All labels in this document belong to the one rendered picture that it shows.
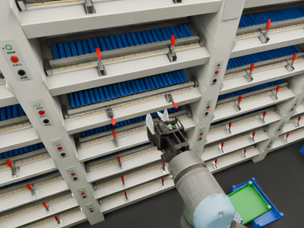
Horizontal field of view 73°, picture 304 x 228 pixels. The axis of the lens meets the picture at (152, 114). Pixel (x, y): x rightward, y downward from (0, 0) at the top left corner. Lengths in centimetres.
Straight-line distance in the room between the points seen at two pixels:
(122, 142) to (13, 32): 63
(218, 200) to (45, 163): 79
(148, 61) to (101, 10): 24
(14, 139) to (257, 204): 151
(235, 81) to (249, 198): 93
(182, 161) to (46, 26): 50
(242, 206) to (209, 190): 125
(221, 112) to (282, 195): 98
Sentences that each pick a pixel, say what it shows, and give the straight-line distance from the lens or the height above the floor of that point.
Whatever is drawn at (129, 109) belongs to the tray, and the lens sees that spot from 88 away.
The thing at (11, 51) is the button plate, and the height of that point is 128.
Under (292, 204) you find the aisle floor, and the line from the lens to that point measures 197.
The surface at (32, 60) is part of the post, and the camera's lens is 70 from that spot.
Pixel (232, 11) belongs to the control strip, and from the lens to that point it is 84.
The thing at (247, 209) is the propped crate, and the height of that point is 7.
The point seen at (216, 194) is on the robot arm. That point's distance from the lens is 47.
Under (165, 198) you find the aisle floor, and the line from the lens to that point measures 169.
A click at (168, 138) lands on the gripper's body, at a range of 55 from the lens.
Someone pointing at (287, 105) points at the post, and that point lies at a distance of 161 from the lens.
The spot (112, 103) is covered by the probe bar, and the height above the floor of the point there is 99.
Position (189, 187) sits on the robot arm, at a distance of 48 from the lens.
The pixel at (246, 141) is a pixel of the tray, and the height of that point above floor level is 35.
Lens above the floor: 155
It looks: 44 degrees down
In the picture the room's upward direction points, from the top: straight up
